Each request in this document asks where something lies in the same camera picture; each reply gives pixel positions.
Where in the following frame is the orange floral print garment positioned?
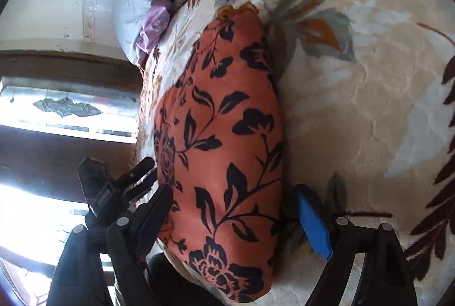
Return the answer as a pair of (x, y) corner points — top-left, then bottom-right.
(152, 7), (286, 304)

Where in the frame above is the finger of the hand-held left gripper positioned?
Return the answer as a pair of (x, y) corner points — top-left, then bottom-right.
(126, 167), (159, 204)
(118, 157), (157, 186)

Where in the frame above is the lilac printed cloth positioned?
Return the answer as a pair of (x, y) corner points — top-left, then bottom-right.
(134, 3), (170, 55)

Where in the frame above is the pale blue quilt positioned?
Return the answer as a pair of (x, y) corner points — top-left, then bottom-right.
(113, 0), (152, 62)

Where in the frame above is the stained glass window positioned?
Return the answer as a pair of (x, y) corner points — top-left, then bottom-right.
(0, 50), (143, 303)

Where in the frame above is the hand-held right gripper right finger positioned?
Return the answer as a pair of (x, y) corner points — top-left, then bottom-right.
(293, 184), (419, 306)

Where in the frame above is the cream leaf print blanket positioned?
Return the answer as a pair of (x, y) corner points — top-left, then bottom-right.
(132, 0), (455, 306)

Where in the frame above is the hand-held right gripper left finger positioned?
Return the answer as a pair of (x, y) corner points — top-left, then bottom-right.
(46, 184), (175, 306)

